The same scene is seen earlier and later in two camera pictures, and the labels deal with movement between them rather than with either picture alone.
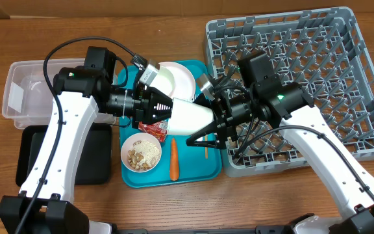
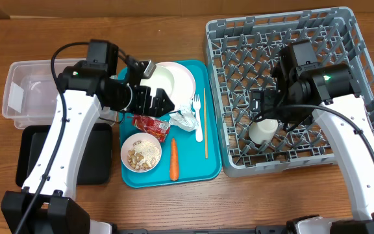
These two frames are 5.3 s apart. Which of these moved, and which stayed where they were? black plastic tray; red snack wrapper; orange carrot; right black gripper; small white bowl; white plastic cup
Moved: right black gripper; white plastic cup
Stayed: small white bowl; black plastic tray; red snack wrapper; orange carrot
